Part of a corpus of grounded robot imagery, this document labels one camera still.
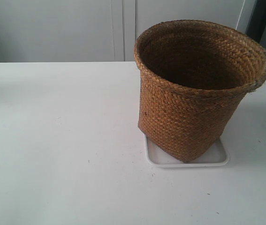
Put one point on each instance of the brown woven basket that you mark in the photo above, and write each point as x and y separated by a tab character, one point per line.
193	76

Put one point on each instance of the white rectangular plastic tray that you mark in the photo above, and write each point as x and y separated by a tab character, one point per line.
216	156

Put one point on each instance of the dark vertical post background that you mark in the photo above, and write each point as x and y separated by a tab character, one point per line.
255	28

